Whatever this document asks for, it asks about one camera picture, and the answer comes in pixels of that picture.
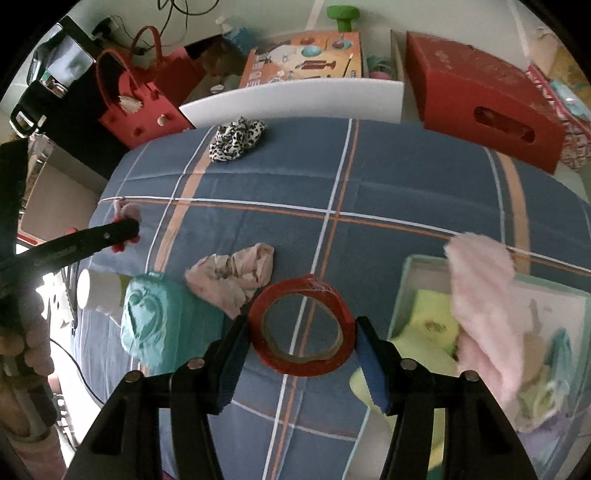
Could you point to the red cardboard box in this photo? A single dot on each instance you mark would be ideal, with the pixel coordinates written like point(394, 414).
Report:
point(471, 83)

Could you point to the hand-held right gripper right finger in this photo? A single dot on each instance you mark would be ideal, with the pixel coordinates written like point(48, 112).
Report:
point(371, 364)

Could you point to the white cylindrical bottle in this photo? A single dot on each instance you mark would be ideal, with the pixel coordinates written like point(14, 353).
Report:
point(99, 290)

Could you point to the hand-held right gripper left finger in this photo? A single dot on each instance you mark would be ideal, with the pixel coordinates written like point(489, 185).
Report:
point(231, 364)

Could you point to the blue plaid bedsheet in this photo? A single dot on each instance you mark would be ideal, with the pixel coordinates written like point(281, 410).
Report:
point(392, 194)

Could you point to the purple packet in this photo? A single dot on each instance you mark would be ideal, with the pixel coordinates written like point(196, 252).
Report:
point(545, 452)

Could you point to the green pink toy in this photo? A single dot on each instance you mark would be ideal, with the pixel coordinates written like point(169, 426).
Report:
point(379, 67)

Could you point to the small pink red toy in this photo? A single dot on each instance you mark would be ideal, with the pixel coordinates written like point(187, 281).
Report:
point(127, 210)

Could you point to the red tote bag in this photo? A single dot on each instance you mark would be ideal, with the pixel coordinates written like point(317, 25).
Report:
point(147, 101)

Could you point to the light green cloth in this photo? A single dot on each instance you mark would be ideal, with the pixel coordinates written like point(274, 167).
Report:
point(429, 348)

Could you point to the white storage bin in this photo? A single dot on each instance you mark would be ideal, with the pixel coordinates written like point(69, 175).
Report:
point(295, 99)

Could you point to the teal container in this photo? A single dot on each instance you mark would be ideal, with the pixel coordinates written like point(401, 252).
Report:
point(242, 34)

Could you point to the pink towel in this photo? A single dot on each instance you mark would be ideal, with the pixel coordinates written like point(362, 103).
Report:
point(485, 300)

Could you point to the red tape roll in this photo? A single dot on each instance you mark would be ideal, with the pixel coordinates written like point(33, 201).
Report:
point(295, 367)

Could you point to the floral patterned box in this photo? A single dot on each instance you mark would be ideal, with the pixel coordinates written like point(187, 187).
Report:
point(572, 134)

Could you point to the person's left hand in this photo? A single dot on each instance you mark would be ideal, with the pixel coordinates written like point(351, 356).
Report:
point(39, 341)

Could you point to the teal heart pouch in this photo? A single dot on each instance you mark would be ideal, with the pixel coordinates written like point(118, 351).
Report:
point(152, 318)

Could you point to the green knob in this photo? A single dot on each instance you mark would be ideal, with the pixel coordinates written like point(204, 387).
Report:
point(341, 16)

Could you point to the person's left forearm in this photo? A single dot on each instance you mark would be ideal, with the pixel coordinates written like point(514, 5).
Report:
point(11, 410)

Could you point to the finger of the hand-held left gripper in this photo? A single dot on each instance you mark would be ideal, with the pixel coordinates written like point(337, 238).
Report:
point(69, 249)

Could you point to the black white scrunchie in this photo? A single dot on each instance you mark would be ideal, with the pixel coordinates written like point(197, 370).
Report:
point(235, 138)

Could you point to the teal-rimmed white box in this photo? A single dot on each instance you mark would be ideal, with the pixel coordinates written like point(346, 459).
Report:
point(545, 295)

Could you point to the pink printed cloth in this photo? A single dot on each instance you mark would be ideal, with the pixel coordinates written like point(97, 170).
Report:
point(231, 272)

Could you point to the orange board game box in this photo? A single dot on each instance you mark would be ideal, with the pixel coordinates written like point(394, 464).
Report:
point(304, 60)

